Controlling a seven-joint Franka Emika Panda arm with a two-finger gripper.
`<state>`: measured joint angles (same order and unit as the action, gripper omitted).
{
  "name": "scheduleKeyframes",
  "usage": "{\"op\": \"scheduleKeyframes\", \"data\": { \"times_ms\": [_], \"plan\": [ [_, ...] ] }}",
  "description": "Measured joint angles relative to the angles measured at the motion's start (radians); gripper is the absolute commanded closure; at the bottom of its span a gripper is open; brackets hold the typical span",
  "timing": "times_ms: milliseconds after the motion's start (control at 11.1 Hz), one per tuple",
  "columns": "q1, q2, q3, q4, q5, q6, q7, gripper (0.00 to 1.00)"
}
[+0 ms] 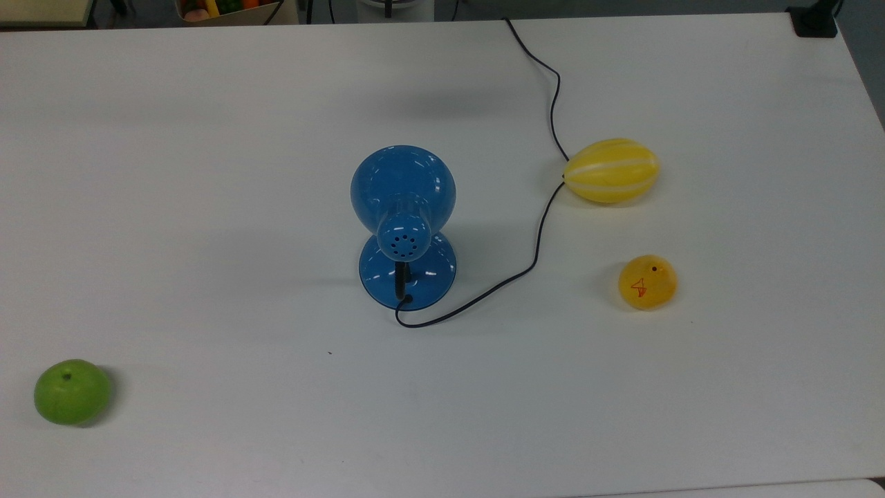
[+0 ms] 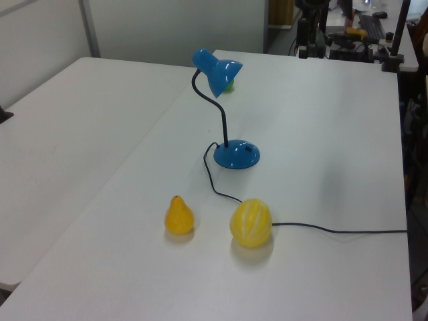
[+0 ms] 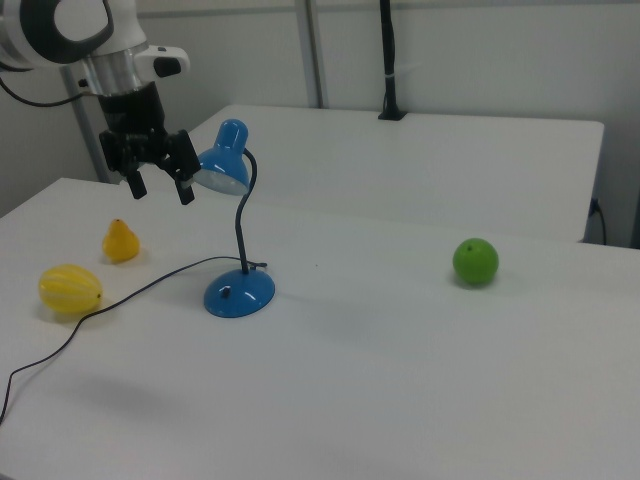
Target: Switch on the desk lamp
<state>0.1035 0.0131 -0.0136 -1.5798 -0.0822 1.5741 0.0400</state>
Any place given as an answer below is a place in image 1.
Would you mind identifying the black table clamp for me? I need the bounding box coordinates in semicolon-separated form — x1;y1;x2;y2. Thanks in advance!
786;0;841;39

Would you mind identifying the yellow pear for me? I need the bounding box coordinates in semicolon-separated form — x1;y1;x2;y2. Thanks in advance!
617;255;678;311

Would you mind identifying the yellow striped melon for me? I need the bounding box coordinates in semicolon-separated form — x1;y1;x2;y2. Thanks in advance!
563;138;660;205

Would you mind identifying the cardboard box with fruits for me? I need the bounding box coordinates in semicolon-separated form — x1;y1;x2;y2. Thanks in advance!
174;0;299;26

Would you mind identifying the blue desk lamp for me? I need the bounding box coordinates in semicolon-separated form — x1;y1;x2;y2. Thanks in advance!
350;145;458;311

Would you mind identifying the beige side table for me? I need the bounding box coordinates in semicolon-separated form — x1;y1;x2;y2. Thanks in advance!
0;0;95;29

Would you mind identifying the green apple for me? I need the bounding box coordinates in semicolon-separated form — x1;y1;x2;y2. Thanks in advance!
34;359;112;427

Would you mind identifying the black lamp power cable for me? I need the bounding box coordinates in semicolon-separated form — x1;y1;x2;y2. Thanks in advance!
395;17;570;329

